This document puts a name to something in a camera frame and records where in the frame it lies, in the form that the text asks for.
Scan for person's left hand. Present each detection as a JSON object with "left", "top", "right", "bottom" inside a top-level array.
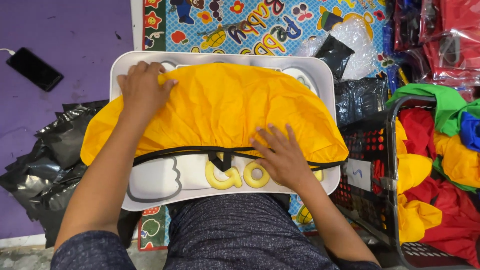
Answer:
[{"left": 117, "top": 61, "right": 179, "bottom": 118}]

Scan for person's right hand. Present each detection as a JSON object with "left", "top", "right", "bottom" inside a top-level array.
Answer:
[{"left": 249, "top": 123, "right": 320, "bottom": 193}]

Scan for yellow fabric cover black strap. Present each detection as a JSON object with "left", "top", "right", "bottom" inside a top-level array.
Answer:
[{"left": 80, "top": 62, "right": 349, "bottom": 174}]

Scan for white paper label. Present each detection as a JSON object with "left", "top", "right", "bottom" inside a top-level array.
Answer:
[{"left": 345, "top": 158, "right": 372, "bottom": 192}]

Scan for black plastic basket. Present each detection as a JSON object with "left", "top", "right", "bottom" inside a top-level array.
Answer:
[{"left": 330, "top": 95, "right": 480, "bottom": 270}]

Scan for person's dark blue clothing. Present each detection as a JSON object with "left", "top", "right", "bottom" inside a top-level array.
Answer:
[{"left": 50, "top": 193, "right": 382, "bottom": 270}]

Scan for white lap tray yellow letters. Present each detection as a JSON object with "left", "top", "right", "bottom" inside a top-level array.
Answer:
[{"left": 110, "top": 50, "right": 341, "bottom": 212}]

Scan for black plastic bag sheet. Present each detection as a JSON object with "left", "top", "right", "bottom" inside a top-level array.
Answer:
[{"left": 334, "top": 77, "right": 389, "bottom": 128}]

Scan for purple floor mat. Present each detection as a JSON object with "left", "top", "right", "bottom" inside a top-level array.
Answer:
[{"left": 0, "top": 0, "right": 135, "bottom": 241}]

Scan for black smartphone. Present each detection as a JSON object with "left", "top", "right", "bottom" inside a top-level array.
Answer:
[{"left": 5, "top": 47, "right": 64, "bottom": 92}]

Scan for heap of black plastic bags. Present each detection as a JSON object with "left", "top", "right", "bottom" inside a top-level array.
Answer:
[{"left": 0, "top": 99, "right": 142, "bottom": 249}]

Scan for small black plastic packet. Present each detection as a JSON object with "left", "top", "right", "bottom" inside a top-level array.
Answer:
[{"left": 314, "top": 34, "right": 355, "bottom": 82}]

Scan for colourful cartoon play mat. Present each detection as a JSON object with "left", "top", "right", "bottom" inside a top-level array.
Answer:
[{"left": 137, "top": 0, "right": 391, "bottom": 251}]

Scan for clear bubble wrap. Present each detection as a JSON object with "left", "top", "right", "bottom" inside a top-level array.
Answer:
[{"left": 294, "top": 16, "right": 379, "bottom": 82}]

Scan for heap of coloured fabric covers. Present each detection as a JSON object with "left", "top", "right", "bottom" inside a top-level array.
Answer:
[{"left": 386, "top": 83, "right": 480, "bottom": 269}]

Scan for stack of clear-wrapped red packets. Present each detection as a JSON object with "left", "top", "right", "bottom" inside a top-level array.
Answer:
[{"left": 382, "top": 0, "right": 480, "bottom": 103}]

